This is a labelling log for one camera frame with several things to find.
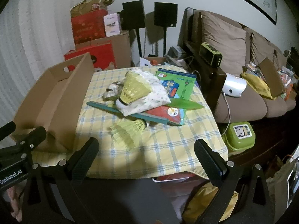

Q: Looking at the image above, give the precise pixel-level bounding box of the large brown cardboard box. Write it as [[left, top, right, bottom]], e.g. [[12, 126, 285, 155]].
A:
[[75, 30, 131, 69]]

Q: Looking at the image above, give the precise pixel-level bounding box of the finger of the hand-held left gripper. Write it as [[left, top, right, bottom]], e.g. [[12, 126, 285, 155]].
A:
[[9, 126, 47, 162], [0, 121, 16, 143]]

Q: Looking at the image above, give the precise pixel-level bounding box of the white floral cloth pouch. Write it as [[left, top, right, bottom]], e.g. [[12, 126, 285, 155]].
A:
[[117, 69, 172, 116]]

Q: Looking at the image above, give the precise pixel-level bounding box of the small yellow shuttlecock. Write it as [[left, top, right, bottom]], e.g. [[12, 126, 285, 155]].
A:
[[108, 119, 147, 148]]

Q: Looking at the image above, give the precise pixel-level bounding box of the black speaker on stand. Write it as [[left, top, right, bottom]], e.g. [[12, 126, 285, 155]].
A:
[[122, 0, 145, 57], [154, 2, 178, 56]]

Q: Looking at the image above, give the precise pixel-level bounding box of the green lunch box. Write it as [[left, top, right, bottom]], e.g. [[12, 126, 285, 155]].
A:
[[222, 121, 256, 151]]

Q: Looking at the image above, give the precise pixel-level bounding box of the brown cardboard piece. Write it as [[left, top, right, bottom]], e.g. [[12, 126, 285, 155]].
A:
[[258, 57, 286, 98]]

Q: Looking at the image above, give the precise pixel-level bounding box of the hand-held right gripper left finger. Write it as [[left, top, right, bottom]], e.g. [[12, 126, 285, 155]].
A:
[[22, 137, 100, 224]]

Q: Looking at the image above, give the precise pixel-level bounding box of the white rounded device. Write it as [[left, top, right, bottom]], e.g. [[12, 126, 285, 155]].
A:
[[221, 73, 247, 98]]

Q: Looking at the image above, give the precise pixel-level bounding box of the beige paper bag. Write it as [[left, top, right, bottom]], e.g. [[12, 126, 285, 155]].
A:
[[266, 154, 299, 215]]

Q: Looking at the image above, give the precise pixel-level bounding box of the grey box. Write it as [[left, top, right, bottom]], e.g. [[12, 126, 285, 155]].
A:
[[168, 46, 187, 59]]

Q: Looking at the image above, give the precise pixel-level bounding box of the white grey work glove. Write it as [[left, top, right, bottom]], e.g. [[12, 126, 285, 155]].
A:
[[102, 82, 124, 102]]

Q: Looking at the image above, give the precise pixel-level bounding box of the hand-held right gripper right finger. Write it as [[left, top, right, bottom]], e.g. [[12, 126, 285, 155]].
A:
[[194, 139, 276, 224]]

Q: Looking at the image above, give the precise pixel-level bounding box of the green leaf-shaped sheet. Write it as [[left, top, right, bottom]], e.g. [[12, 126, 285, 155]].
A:
[[169, 97, 205, 111]]

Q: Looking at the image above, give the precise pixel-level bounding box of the red gift box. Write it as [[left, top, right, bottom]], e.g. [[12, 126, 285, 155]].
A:
[[64, 41, 117, 73]]

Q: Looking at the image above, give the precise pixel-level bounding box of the large yellow shuttlecock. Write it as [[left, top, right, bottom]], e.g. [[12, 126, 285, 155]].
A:
[[116, 71, 152, 106]]

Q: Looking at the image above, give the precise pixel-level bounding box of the torn red cardboard box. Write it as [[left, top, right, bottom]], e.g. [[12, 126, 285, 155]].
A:
[[71, 0, 115, 45]]

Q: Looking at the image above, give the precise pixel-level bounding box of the green portable radio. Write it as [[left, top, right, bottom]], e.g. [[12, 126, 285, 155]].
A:
[[199, 42, 222, 68]]

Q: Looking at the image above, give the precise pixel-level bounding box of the yellow plastic bag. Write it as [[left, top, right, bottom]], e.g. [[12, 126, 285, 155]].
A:
[[187, 182, 239, 224]]

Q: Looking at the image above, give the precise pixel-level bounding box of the green wet wipes packet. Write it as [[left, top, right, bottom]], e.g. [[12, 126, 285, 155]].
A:
[[144, 68, 199, 126]]

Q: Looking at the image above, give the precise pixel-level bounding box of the large brown sofa cushion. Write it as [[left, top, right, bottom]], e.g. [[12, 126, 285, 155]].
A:
[[201, 12, 248, 68]]

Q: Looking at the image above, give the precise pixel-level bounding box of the person's left forearm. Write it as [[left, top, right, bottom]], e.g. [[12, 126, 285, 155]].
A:
[[0, 189, 22, 224]]

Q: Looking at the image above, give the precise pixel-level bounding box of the yellow plaid cloth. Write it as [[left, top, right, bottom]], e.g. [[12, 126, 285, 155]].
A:
[[30, 65, 229, 180]]

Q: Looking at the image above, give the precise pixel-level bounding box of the small white box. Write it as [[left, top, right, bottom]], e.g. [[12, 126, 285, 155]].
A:
[[103, 13, 122, 37]]

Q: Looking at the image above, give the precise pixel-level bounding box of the pile of small packets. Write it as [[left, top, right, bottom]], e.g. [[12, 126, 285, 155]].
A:
[[279, 65, 299, 101]]

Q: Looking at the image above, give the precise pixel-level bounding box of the white curtain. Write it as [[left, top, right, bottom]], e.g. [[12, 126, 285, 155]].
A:
[[0, 0, 75, 131]]

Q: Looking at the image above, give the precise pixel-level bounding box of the white cable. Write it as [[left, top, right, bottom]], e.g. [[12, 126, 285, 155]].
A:
[[220, 93, 232, 140]]

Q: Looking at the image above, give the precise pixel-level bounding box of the small brown sofa cushion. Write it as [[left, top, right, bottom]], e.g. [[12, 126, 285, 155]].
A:
[[250, 31, 277, 66]]

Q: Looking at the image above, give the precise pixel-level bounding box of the brown sofa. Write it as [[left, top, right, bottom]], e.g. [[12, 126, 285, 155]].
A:
[[178, 8, 299, 124]]

